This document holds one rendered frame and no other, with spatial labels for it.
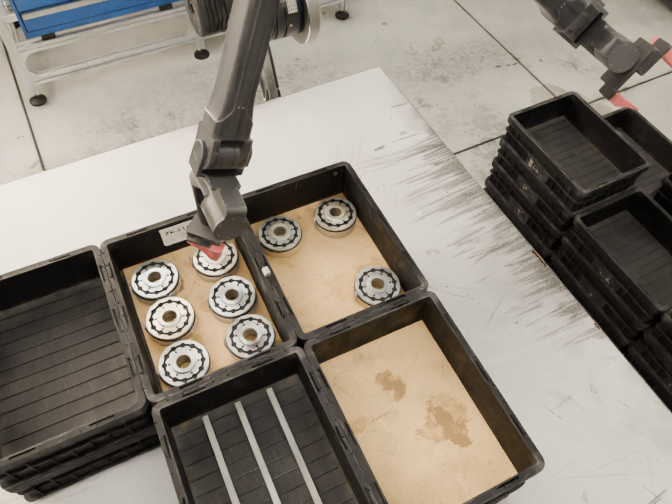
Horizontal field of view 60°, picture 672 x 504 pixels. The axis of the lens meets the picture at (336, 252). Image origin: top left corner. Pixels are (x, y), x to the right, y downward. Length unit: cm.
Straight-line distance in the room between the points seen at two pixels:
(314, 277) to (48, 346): 58
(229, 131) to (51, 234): 92
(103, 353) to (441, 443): 71
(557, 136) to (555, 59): 126
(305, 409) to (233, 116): 61
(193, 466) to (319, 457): 24
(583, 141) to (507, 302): 94
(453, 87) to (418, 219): 161
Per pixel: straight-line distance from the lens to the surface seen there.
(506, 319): 152
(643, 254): 223
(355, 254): 139
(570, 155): 225
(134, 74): 327
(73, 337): 138
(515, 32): 364
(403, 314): 124
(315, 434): 120
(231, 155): 92
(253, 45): 85
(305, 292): 133
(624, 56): 122
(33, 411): 133
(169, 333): 128
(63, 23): 307
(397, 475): 119
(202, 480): 120
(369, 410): 122
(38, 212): 178
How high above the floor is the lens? 198
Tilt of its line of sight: 56 degrees down
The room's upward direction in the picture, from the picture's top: 3 degrees clockwise
